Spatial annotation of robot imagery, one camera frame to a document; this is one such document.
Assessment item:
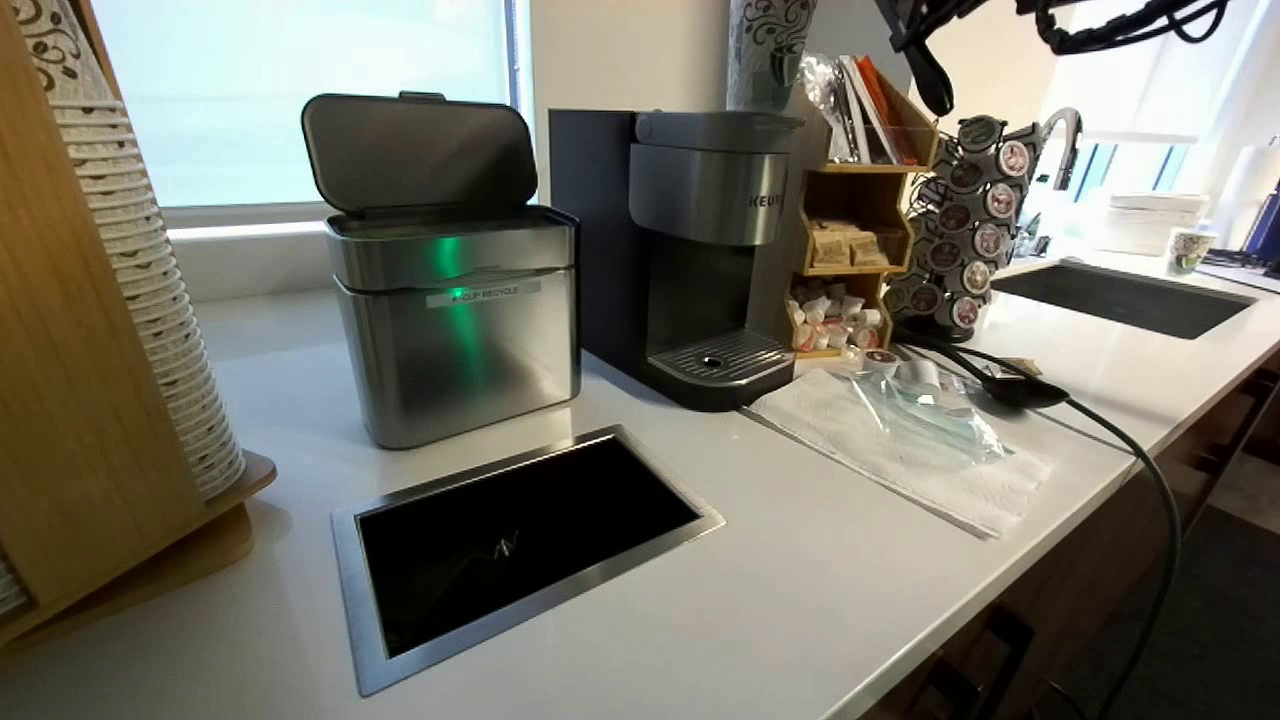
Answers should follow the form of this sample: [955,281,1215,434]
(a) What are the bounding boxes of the tall white paper cup stack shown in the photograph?
[6,0,250,507]

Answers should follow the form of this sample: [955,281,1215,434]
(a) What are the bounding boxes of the stainless steel lidded bin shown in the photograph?
[296,89,584,457]

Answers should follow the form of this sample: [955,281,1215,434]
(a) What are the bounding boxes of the white bottle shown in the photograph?
[1215,130,1271,254]

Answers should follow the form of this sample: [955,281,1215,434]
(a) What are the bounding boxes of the crinkly shiny plastic wrapper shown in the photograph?
[796,50,857,169]

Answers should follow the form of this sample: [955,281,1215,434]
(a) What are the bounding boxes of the black grey coffee machine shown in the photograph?
[543,107,830,416]

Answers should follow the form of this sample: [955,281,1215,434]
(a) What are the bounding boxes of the chrome sink faucet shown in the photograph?
[1026,102,1086,201]

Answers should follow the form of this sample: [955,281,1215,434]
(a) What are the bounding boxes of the coffee pod carousel rack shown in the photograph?
[887,110,1048,353]

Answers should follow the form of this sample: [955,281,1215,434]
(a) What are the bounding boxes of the wooden under-counter cabinet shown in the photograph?
[857,354,1280,720]

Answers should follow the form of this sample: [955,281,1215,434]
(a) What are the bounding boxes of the black power cable with plug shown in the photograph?
[917,335,1192,720]

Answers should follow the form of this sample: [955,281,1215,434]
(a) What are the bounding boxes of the white paper packets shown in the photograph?
[830,55,880,169]

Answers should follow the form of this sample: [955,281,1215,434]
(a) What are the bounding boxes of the patterned paper cup stack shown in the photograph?
[725,0,822,118]

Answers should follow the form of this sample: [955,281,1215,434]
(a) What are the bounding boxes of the light wooden cup dispenser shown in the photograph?
[0,0,279,653]

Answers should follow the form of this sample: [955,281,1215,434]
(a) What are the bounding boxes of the brown wooden condiment holder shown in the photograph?
[779,125,927,372]

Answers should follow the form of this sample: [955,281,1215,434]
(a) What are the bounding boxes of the white embossed paper towel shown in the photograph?
[742,354,1136,543]

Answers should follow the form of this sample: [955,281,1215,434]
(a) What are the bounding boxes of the dark recessed sink basin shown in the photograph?
[989,254,1261,344]

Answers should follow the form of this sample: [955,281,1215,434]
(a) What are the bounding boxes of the small patterned mug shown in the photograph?
[1165,223,1220,281]

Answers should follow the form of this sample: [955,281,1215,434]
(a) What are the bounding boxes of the steel framed counter trash chute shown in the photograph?
[327,425,728,703]

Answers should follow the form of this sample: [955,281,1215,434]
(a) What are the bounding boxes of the blue bottle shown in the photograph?
[1243,174,1280,270]

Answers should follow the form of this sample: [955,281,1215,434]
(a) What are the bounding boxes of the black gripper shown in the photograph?
[872,0,994,55]

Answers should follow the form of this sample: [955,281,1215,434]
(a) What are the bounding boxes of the orange packet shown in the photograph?
[853,50,939,171]

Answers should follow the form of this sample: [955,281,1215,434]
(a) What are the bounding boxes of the clear plastic bag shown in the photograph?
[853,353,1020,464]

